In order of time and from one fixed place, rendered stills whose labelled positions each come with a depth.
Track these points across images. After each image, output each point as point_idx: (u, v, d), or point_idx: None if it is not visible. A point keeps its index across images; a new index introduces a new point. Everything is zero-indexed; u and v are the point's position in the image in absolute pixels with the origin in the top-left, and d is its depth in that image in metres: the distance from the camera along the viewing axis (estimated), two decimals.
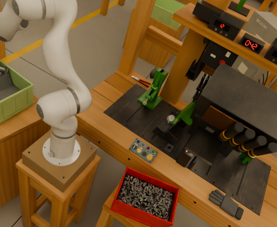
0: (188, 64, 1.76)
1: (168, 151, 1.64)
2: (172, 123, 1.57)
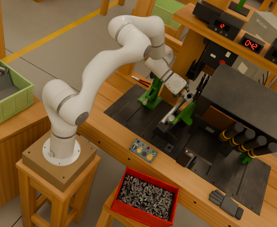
0: (188, 64, 1.76)
1: (168, 151, 1.64)
2: (172, 123, 1.57)
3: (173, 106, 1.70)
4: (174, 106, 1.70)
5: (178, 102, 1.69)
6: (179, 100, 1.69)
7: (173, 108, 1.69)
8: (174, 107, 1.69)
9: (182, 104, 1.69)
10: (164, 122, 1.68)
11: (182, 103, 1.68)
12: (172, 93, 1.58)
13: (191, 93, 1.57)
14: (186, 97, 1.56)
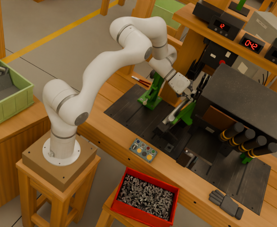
0: (188, 64, 1.76)
1: (168, 151, 1.64)
2: (172, 123, 1.57)
3: (177, 106, 1.70)
4: (177, 105, 1.70)
5: (182, 102, 1.69)
6: (183, 99, 1.69)
7: (176, 107, 1.69)
8: (178, 106, 1.69)
9: (186, 103, 1.69)
10: (167, 121, 1.68)
11: (186, 102, 1.68)
12: (175, 92, 1.58)
13: (195, 93, 1.57)
14: (190, 97, 1.56)
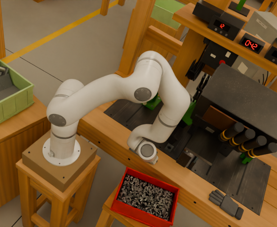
0: (188, 64, 1.76)
1: (168, 151, 1.64)
2: None
3: None
4: None
5: None
6: None
7: None
8: None
9: None
10: None
11: None
12: None
13: None
14: None
